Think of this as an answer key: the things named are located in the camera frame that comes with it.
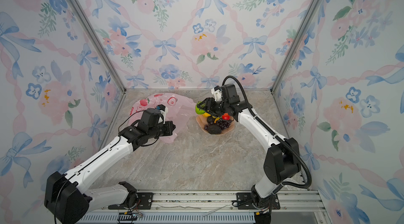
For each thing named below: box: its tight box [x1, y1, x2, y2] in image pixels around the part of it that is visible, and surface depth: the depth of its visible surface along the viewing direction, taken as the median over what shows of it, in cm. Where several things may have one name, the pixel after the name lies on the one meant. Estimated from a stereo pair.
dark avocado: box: [207, 124, 222, 135], surface depth 92 cm
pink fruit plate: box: [195, 114, 235, 136], surface depth 97 cm
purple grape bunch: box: [203, 118, 234, 131], surface depth 97 cm
